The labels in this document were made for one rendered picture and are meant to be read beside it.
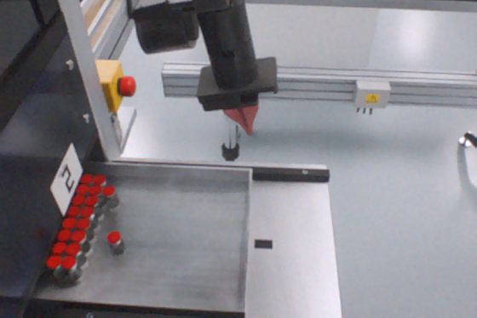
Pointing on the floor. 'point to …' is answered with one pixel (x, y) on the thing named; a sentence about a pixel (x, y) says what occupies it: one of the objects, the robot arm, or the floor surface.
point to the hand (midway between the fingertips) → (249, 127)
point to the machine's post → (99, 152)
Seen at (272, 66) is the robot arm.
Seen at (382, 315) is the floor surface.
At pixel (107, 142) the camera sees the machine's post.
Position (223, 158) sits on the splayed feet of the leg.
